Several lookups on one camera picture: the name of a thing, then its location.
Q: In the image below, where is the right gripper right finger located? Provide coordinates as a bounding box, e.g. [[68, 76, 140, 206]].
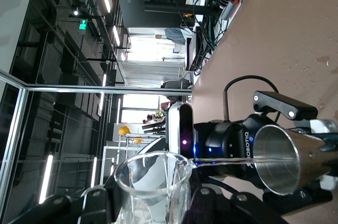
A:
[[184, 179, 289, 224]]

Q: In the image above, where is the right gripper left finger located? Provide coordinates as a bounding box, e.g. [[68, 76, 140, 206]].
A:
[[7, 185, 119, 224]]

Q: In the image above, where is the green exit sign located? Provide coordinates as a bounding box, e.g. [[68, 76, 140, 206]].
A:
[[78, 18, 89, 35]]

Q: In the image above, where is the steel double cone jigger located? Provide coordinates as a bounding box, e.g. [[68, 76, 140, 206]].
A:
[[252, 125, 338, 196]]

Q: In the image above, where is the clear glass measuring beaker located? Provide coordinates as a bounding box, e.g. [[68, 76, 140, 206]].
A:
[[114, 151, 198, 224]]

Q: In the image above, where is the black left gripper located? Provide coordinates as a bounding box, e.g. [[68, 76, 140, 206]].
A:
[[194, 90, 338, 188]]

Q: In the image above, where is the grey power strip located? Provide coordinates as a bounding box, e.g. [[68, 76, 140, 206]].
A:
[[220, 0, 240, 20]]

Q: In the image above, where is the thin black left gripper cable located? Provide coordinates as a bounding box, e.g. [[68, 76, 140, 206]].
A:
[[223, 75, 282, 123]]

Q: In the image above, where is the tangle of black cables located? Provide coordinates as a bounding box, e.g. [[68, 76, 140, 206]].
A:
[[191, 0, 256, 77]]

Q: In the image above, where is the aluminium cell frame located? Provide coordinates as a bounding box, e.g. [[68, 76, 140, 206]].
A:
[[0, 69, 192, 203]]

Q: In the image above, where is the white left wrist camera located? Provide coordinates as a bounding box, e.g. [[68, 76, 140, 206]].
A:
[[165, 102, 195, 160]]

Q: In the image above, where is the black left camera cable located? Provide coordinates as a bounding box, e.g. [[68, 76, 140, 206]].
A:
[[205, 176, 234, 192]]

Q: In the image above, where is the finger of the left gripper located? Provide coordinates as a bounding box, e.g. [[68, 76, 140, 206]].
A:
[[263, 175, 338, 218]]

